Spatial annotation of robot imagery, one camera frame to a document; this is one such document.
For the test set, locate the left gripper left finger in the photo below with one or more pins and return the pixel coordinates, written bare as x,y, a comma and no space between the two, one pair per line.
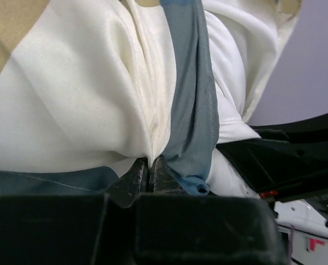
72,229

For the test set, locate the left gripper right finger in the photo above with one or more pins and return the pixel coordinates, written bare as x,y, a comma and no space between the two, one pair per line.
176,228

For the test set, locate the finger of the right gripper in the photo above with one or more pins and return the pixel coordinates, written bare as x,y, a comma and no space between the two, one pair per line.
289,161

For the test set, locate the blue beige white checked pillowcase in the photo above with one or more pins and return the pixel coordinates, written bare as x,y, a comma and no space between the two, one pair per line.
191,96

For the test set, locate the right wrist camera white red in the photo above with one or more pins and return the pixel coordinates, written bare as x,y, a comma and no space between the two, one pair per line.
307,217

